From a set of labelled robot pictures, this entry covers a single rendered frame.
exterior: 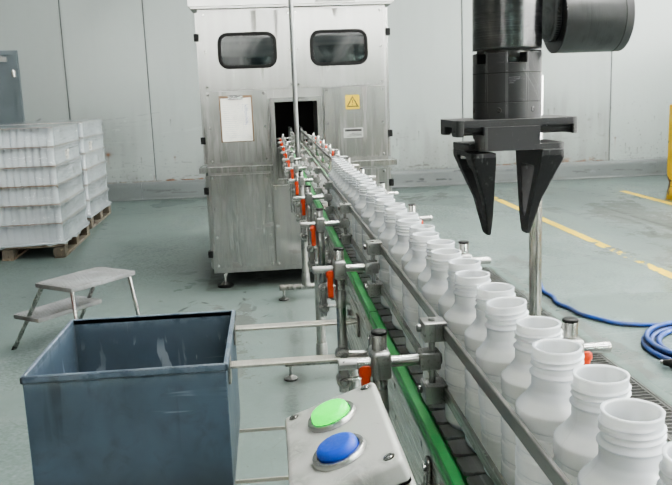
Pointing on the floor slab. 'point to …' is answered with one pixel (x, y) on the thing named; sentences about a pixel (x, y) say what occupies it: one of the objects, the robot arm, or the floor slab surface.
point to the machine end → (360, 74)
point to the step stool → (90, 278)
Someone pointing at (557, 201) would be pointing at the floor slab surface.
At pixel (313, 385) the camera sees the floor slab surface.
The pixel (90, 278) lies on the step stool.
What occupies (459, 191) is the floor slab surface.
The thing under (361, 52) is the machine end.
